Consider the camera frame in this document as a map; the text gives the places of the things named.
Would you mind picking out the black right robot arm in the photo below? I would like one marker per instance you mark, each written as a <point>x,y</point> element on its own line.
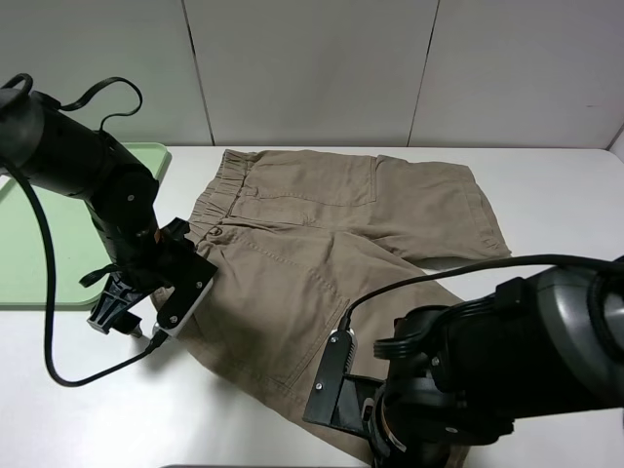
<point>461,375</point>

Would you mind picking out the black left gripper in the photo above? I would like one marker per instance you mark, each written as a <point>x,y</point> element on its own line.
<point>135,270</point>

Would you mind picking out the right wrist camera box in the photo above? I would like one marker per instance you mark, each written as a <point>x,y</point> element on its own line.
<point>328,381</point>

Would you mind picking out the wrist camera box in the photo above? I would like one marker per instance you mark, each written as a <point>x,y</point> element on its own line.
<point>190,277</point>
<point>328,381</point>

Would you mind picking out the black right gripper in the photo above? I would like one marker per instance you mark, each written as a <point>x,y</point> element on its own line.
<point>358,413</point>

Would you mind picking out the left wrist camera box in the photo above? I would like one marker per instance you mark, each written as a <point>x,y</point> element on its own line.
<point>190,277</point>

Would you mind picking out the khaki shorts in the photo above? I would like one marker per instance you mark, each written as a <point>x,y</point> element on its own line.
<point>298,236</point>

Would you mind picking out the green plastic tray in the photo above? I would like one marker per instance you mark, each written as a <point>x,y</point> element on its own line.
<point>78,251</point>

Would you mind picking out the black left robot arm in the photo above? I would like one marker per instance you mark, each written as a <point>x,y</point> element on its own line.
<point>48,149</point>

